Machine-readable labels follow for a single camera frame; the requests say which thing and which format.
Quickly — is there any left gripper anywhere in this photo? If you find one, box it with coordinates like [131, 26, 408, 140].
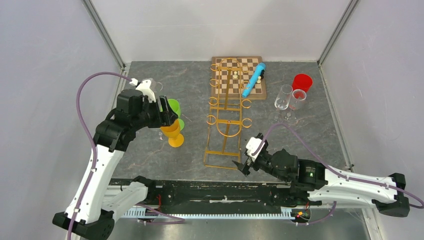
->
[132, 94, 179, 131]

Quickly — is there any green plastic wine glass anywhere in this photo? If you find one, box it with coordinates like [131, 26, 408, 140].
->
[167, 98, 185, 131]

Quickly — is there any orange plastic wine glass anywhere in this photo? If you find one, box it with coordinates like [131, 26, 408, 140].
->
[160, 119, 184, 148]

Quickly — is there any gold wire glass rack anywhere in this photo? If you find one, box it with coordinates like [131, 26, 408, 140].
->
[203, 57, 252, 170]

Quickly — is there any red plastic wine glass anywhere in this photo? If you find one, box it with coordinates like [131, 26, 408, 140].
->
[291, 73, 314, 93]

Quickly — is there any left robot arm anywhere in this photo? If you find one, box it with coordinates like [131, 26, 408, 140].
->
[52, 89, 178, 240]

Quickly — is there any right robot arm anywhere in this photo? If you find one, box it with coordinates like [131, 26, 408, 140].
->
[235, 149, 410, 218]

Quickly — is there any wooden chessboard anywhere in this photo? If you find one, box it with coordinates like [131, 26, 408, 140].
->
[210, 55, 268, 101]

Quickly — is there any blue cylinder tube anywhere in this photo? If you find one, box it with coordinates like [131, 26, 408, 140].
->
[241, 62, 266, 98]

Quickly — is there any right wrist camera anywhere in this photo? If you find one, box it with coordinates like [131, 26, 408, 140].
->
[245, 133, 268, 160]

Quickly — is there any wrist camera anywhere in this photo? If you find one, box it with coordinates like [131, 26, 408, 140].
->
[245, 133, 268, 160]
[129, 78, 157, 103]

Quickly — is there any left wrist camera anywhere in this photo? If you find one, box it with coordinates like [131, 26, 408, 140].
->
[129, 78, 157, 103]

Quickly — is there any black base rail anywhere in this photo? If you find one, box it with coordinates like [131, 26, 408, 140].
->
[114, 178, 322, 216]

